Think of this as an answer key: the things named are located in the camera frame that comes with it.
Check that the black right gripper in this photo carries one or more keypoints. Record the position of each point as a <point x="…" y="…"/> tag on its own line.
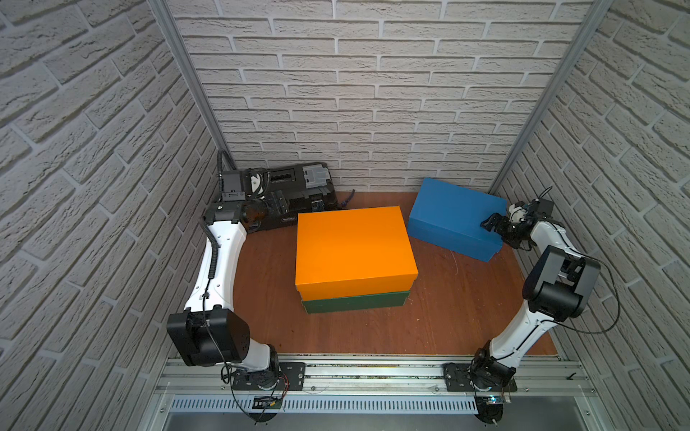
<point x="502" y="229"/>

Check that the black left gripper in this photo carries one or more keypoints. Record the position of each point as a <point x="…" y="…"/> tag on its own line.
<point x="264" y="202"/>

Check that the blue shoebox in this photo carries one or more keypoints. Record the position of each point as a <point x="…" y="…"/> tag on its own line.
<point x="450" y="217"/>

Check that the orange shoebox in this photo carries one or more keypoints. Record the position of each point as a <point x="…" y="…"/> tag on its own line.
<point x="357" y="252"/>

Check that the green shoebox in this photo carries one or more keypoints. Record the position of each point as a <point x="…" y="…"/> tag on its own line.
<point x="356" y="303"/>

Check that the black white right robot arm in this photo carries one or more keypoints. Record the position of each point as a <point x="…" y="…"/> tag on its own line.
<point x="556" y="289"/>

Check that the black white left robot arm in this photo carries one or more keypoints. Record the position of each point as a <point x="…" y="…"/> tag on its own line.
<point x="208" y="332"/>

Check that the black grey toolbox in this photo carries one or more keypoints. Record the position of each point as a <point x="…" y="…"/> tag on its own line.
<point x="308" y="187"/>

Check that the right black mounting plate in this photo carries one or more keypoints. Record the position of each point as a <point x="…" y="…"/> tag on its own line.
<point x="469" y="377"/>

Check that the black mounting plate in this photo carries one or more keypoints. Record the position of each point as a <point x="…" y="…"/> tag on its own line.
<point x="469" y="377"/>
<point x="289" y="375"/>

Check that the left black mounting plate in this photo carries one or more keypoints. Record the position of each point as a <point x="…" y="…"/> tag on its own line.
<point x="289" y="375"/>

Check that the right green circuit board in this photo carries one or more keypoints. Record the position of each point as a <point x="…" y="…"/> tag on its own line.
<point x="494" y="399"/>

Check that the green circuit board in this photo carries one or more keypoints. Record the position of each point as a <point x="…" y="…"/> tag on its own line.
<point x="266" y="403"/>
<point x="494" y="399"/>

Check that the left green circuit board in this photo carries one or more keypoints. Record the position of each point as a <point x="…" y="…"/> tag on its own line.
<point x="266" y="403"/>

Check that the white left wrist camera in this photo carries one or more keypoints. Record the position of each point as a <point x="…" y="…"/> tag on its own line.
<point x="259" y="182"/>

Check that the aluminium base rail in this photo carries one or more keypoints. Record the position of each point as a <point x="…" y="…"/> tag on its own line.
<point x="369" y="384"/>

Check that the left aluminium corner post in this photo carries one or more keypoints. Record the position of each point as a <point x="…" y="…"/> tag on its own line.
<point x="175" y="41"/>

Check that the aluminium corner post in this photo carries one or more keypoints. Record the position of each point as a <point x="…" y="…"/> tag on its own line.
<point x="595" y="15"/>
<point x="175" y="41"/>

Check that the right aluminium corner post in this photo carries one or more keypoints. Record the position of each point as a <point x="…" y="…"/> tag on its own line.
<point x="595" y="15"/>

